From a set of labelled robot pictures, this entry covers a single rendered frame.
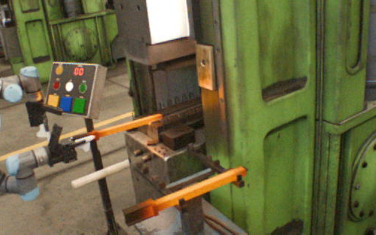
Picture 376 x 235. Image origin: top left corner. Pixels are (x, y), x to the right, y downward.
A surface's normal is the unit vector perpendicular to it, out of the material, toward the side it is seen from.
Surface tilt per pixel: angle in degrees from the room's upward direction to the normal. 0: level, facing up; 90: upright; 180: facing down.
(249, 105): 89
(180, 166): 90
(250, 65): 89
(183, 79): 90
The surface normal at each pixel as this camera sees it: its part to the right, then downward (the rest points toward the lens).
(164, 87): 0.57, 0.26
